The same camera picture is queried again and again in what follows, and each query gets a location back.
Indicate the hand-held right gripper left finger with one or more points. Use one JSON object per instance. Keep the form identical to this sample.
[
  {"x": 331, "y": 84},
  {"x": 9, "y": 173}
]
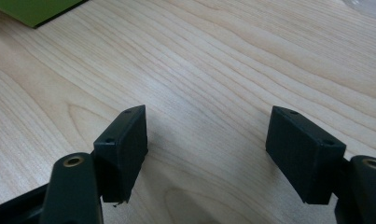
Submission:
[{"x": 122, "y": 155}]

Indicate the clear plastic bag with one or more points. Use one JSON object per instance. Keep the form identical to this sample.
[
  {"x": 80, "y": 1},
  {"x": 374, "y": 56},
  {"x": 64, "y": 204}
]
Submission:
[{"x": 367, "y": 6}]

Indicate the green board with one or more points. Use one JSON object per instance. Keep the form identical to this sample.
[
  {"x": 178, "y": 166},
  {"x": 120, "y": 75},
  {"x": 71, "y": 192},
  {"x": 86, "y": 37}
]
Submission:
[{"x": 33, "y": 11}]

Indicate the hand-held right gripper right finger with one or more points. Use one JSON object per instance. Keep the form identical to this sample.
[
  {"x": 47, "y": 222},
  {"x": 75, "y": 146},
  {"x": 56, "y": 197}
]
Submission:
[{"x": 300, "y": 152}]

